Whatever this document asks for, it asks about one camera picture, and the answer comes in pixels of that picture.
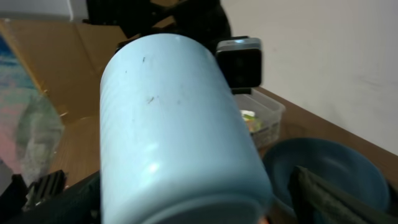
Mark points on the clear plastic waste bin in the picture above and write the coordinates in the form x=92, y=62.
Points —
x=268, y=110

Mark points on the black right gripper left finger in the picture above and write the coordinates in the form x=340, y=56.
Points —
x=46, y=200

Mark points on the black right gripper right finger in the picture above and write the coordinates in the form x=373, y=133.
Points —
x=314, y=200

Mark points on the dark blue plate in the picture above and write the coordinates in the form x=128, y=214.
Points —
x=339, y=165

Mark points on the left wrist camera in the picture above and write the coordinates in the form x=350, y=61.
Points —
x=240, y=60

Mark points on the yellow green snack wrapper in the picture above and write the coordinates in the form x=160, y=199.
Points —
x=252, y=121

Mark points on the cardboard box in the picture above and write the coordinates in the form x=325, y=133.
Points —
x=66, y=60

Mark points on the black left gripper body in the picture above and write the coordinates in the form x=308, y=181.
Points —
x=201, y=20

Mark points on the light blue plastic cup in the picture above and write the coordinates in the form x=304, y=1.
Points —
x=174, y=147

